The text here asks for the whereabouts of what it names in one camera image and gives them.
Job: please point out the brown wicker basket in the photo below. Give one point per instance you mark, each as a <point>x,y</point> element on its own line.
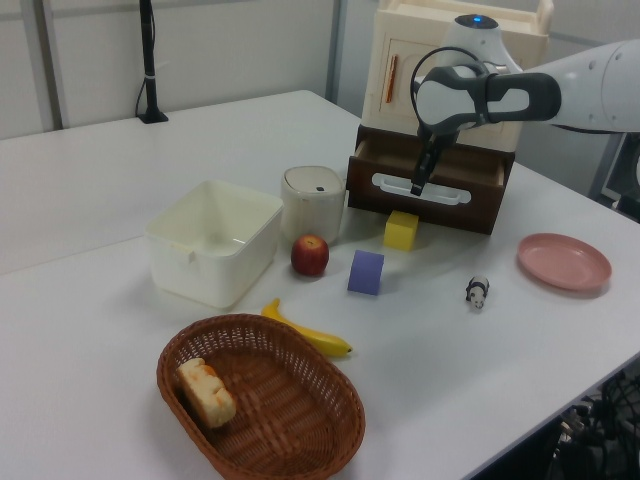
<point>300,425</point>

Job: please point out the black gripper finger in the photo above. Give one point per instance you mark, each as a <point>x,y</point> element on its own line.
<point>424,172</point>

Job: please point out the yellow banana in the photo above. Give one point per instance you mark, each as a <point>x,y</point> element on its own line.
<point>320,339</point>

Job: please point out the small cream lidded trash can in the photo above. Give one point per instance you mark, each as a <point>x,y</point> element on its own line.
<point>312,210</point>

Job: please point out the purple foam cube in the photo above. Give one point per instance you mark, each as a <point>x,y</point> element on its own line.
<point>366,272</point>

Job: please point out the pink plate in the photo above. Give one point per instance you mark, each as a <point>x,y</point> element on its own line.
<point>565,260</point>

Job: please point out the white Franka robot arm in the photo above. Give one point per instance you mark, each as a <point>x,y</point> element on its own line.
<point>600,90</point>

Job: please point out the red apple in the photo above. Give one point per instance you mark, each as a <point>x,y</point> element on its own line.
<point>310,255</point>

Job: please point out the white open plastic bin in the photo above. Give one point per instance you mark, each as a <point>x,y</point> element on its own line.
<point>200,270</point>

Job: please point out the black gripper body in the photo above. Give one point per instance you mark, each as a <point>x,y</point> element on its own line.
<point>442,140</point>

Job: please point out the panda figurine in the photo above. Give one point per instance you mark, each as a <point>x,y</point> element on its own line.
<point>477,292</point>

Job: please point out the dark wood drawer case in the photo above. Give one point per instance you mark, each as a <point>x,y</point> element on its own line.
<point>385,131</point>

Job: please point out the yellow foam cube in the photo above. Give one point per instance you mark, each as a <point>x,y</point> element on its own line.
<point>400,232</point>

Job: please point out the toy bread piece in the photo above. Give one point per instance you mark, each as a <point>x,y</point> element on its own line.
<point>207,395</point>

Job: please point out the cream plastic storage box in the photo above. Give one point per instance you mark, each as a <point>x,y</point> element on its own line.
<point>390,20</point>

